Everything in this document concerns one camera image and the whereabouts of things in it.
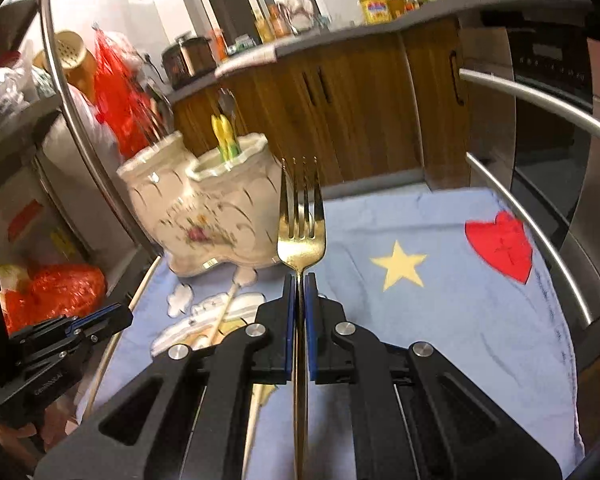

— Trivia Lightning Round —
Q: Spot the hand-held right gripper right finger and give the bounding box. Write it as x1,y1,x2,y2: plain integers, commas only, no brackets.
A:
304,272,563,480

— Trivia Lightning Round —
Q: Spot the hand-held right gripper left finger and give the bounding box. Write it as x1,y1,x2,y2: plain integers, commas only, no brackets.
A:
35,272,298,480

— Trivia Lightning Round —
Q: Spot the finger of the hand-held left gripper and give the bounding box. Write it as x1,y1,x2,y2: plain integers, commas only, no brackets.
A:
19,330,102,377
9,304,133,349

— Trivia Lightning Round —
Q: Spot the wooden chopstick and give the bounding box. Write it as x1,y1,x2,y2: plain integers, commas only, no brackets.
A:
206,284,241,350
82,256,161,413
242,385,258,480

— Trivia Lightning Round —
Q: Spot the gold fork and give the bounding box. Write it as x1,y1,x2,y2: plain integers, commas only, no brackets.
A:
276,156,327,480

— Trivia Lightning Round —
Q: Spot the cream floral ceramic utensil holder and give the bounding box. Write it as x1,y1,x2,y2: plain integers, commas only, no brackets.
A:
116,130,286,278

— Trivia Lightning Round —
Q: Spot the small utensil green tulip handle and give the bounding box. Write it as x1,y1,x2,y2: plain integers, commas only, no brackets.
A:
223,116,240,162

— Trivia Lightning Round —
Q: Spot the small spoon yellow flower handle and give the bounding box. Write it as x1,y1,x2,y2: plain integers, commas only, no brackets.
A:
211,89,238,161

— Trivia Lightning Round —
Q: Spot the person's left hand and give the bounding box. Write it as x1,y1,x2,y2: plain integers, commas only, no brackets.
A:
0,422,39,457

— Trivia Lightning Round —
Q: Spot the bulky red plastic bag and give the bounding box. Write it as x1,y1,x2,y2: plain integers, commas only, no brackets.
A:
1,261,109,335

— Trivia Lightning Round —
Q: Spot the cream ceramic holder tray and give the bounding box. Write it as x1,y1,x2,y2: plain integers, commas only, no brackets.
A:
170,252,282,279

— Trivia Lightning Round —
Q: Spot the blue cartoon printed cloth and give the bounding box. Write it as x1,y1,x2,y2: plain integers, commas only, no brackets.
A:
77,187,587,480

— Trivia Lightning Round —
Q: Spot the white plastic bag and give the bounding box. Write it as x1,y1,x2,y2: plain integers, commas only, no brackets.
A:
41,94,123,173

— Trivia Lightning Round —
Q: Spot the wooden kitchen cabinet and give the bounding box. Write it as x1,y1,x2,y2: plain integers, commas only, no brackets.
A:
171,15,470,192

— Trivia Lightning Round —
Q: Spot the hanging red plastic bag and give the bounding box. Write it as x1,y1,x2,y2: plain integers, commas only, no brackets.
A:
92,27,167,159

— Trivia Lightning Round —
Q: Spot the metal storage rack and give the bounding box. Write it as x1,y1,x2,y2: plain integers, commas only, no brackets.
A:
0,0,173,313

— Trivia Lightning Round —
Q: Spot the clear crumpled plastic bag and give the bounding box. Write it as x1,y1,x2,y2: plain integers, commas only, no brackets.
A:
0,64,42,132

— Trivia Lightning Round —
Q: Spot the gold perforated utensil drainer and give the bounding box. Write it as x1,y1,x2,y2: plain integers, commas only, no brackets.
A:
31,29,102,102

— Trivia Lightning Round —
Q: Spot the white folded towel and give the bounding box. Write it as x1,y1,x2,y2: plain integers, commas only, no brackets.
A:
214,42,282,79

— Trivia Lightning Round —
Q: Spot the black electric pressure cooker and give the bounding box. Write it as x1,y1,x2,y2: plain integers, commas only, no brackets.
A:
161,34,217,89

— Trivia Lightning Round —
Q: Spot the green flat box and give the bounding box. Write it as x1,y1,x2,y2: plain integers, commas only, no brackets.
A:
227,34,259,54

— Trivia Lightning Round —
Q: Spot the small orange bottle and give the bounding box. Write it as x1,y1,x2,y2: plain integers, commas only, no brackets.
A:
209,28,229,62

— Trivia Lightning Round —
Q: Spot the yellow cooking oil bottle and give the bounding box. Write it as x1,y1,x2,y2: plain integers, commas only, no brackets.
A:
252,7,274,44

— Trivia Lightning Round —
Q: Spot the orange cooking oil bottle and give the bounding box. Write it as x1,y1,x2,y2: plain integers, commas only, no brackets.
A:
268,3,292,39

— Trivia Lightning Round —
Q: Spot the white pink crumpled bag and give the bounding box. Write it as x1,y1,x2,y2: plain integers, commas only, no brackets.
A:
279,0,317,34

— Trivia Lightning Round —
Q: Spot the stainless steel built-in oven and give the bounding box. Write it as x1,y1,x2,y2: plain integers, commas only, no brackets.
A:
457,24,600,373

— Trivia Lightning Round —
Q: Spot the large yellow oil jug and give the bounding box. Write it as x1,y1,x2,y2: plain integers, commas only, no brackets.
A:
358,0,394,25

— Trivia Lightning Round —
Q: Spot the grey kitchen countertop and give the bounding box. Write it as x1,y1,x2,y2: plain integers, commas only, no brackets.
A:
166,0,597,104

